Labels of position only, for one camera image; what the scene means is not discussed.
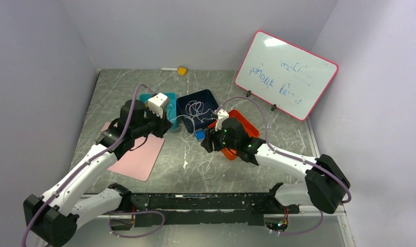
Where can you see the teal plastic tray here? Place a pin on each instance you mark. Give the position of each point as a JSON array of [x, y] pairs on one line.
[[171, 110]]

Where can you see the pink clipboard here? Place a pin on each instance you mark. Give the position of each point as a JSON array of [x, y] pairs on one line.
[[138, 164]]

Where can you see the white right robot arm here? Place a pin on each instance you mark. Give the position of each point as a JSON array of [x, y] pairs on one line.
[[322, 182]]

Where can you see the orange plastic tray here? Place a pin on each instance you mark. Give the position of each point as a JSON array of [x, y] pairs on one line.
[[245, 126]]

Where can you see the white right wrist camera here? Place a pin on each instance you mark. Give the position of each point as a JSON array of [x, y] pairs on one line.
[[221, 115]]

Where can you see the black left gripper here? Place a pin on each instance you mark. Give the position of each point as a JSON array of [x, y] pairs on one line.
[[163, 125]]

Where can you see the navy blue plastic tray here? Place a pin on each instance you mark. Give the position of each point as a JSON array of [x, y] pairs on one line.
[[197, 110]]

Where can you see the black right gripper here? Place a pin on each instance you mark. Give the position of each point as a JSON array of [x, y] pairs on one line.
[[207, 143]]

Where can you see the yellow block eraser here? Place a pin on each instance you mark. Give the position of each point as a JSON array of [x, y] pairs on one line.
[[181, 71]]

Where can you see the pink framed whiteboard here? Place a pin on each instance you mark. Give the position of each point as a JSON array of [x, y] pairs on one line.
[[285, 75]]

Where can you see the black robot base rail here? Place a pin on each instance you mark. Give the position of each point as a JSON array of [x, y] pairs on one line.
[[201, 208]]

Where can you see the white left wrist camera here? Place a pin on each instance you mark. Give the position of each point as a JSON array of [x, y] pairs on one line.
[[158, 103]]

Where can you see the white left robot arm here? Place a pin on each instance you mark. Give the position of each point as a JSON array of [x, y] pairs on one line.
[[56, 215]]

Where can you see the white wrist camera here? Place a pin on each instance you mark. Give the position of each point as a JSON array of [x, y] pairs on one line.
[[221, 115], [158, 103]]

